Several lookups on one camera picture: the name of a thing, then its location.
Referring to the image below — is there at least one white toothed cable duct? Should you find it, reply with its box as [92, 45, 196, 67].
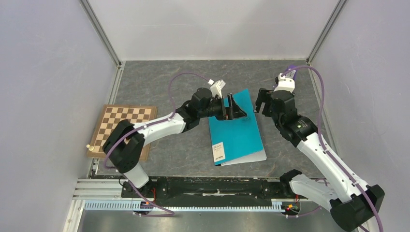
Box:
[84, 200, 285, 213]

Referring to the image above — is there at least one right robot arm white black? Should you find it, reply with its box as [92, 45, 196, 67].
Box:
[255, 88, 385, 232]

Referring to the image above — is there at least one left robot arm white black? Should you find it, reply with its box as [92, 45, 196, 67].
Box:
[102, 87, 247, 197]

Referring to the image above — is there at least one wooden chessboard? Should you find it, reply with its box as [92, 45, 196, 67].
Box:
[87, 104, 158, 158]

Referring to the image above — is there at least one printed paper sheet top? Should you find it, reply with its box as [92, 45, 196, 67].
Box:
[221, 149, 267, 166]

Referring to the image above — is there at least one white chess pawn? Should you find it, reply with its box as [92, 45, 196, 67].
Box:
[86, 144, 94, 151]

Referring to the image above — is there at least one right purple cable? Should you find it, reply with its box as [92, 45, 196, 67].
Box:
[280, 65, 384, 232]

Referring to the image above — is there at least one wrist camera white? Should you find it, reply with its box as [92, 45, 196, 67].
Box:
[207, 79, 226, 98]
[273, 73, 295, 93]

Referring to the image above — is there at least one purple metronome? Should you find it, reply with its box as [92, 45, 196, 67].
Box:
[286, 65, 297, 80]

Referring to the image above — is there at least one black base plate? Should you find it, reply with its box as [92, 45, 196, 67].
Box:
[139, 176, 297, 207]

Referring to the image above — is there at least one teal folder black inside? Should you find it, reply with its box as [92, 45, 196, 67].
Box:
[208, 89, 264, 166]

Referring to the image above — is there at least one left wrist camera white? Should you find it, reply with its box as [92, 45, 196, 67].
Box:
[207, 79, 226, 98]

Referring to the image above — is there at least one aluminium frame rail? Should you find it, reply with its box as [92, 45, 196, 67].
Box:
[73, 179, 123, 200]

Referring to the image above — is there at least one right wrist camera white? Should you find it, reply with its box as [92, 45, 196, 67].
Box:
[273, 73, 295, 93]

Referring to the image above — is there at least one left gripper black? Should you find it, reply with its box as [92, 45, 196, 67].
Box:
[198, 93, 247, 121]

